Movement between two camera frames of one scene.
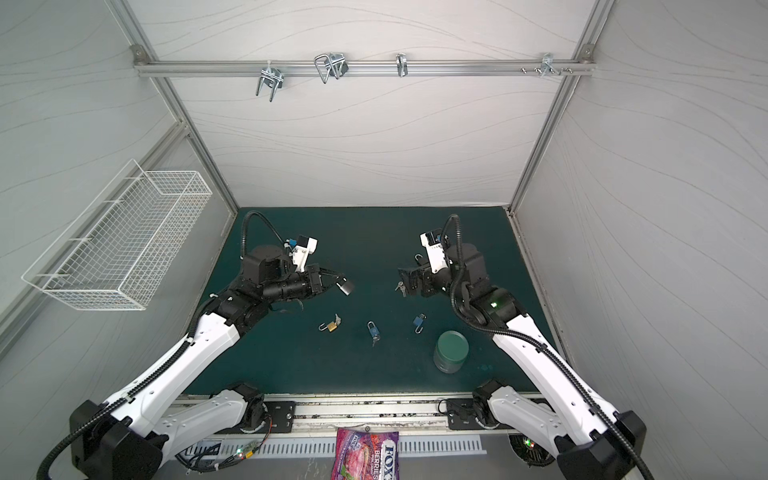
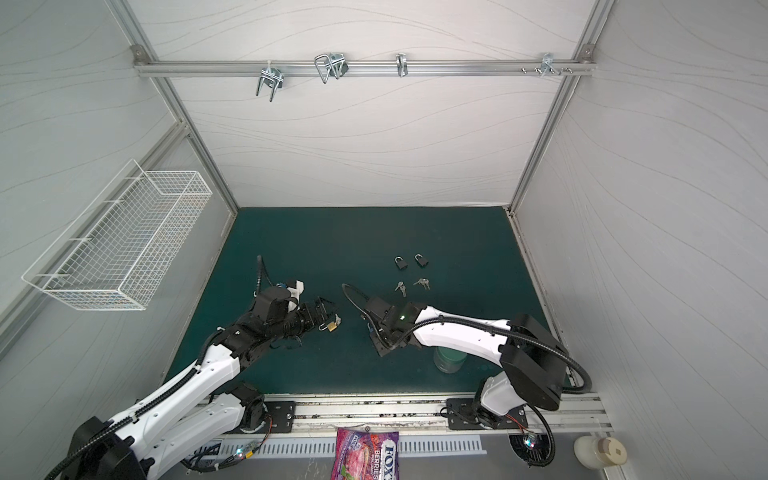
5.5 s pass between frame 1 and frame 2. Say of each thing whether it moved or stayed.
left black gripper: moved
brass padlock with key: stayed
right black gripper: moved
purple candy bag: stayed
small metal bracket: stayed
